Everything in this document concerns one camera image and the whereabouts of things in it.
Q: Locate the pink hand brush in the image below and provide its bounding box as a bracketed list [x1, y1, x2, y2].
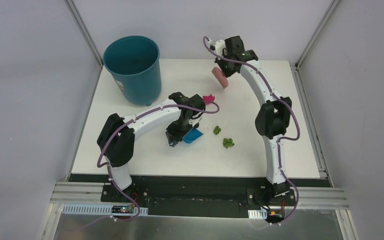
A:
[211, 67, 229, 89]

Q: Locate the blue plastic dustpan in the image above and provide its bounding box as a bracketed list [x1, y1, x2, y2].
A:
[165, 128, 204, 147]

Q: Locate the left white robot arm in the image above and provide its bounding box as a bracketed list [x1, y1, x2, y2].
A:
[96, 92, 206, 203]

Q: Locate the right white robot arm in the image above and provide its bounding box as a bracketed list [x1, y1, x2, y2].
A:
[209, 36, 292, 205]

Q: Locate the magenta paper scrap centre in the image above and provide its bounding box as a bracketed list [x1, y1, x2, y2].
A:
[202, 94, 215, 105]

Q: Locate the small green paper scrap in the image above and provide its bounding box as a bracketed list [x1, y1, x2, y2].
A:
[213, 125, 221, 135]

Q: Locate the green paper scrap centre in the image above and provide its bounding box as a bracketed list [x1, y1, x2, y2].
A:
[222, 138, 235, 149]

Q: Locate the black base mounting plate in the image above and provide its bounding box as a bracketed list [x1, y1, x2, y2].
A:
[100, 175, 297, 218]

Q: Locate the teal plastic waste bin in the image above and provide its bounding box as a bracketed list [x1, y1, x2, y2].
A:
[102, 35, 162, 106]

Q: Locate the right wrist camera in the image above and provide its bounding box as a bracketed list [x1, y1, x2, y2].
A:
[213, 39, 226, 55]

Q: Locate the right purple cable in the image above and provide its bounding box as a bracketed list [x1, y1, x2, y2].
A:
[202, 36, 302, 227]

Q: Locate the purple cable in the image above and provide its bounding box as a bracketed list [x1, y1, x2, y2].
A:
[96, 101, 221, 222]
[202, 36, 302, 227]

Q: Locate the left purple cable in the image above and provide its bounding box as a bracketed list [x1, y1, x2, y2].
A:
[96, 101, 221, 222]

